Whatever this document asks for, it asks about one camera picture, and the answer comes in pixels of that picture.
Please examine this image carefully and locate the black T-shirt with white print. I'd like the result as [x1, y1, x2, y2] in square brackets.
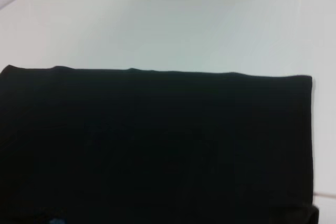
[0, 64, 320, 224]

